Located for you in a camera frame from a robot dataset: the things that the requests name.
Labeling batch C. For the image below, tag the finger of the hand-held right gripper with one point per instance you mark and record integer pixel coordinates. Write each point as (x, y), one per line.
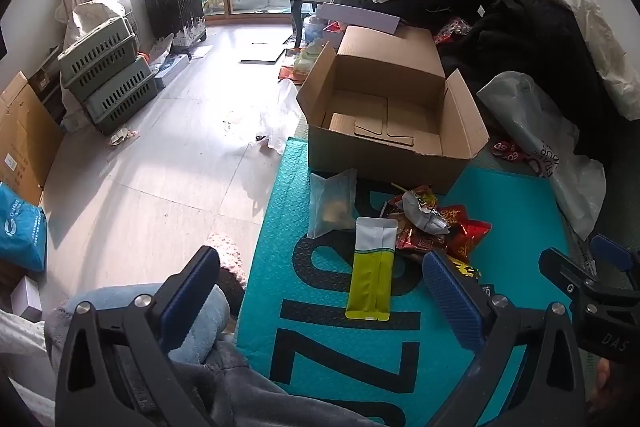
(565, 268)
(609, 252)

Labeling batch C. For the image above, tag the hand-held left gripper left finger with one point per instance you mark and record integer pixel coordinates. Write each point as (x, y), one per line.
(186, 302)

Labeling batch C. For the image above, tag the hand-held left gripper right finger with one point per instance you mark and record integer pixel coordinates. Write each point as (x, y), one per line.
(450, 297)

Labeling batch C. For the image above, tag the yellow black snack packet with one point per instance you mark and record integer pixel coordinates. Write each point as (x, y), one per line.
(462, 268)

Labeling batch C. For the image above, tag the red snack packet gold print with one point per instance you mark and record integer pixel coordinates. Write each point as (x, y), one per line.
(470, 232)

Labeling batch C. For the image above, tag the yellow-green snack packet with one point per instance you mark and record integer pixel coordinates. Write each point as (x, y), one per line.
(372, 272)

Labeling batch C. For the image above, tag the person's right hand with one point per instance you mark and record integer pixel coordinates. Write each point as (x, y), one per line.
(604, 377)

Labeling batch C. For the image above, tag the red striped snack packet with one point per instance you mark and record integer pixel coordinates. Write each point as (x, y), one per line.
(417, 241)

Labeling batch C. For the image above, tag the pink fuzzy slipper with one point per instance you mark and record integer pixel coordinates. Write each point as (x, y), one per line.
(227, 252)

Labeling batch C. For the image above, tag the silver snack wrapper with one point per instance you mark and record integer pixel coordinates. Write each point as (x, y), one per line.
(425, 212)

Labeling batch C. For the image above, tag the red-orange snack packet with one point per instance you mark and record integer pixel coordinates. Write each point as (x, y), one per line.
(395, 209)

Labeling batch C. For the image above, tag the teal bubble mailer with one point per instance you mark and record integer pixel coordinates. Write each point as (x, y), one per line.
(290, 257)

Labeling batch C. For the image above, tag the red wrapper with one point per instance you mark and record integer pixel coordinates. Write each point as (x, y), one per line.
(507, 151)

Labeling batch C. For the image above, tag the clear plastic snack bag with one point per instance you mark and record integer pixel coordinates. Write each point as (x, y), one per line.
(330, 207)

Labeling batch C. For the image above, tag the white plastic bag red print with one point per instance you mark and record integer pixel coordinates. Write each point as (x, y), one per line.
(525, 117)

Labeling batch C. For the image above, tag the small white box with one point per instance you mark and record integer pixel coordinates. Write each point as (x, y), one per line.
(25, 299)

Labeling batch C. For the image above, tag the blue plastic bag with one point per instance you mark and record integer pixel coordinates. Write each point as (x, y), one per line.
(22, 227)

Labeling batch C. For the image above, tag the grey-green plastic crate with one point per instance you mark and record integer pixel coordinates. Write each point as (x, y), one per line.
(122, 101)
(100, 76)
(95, 44)

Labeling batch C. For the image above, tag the black jacket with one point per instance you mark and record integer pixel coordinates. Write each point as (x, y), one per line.
(540, 37)

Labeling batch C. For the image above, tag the large flat cardboard box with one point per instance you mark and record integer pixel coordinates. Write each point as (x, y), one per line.
(25, 142)

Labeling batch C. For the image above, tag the long white box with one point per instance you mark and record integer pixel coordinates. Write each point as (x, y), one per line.
(172, 68)

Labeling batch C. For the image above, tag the flat cardboard sheet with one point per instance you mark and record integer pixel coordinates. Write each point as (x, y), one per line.
(260, 56)

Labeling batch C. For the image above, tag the clear bag of candies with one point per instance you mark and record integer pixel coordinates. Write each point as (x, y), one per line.
(452, 30)

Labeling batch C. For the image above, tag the pile of colourful packets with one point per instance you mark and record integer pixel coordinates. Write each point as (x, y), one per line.
(300, 64)

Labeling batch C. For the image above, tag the purple envelope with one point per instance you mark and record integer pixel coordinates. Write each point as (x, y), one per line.
(350, 14)

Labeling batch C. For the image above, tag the water jug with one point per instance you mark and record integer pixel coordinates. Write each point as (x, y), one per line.
(314, 28)

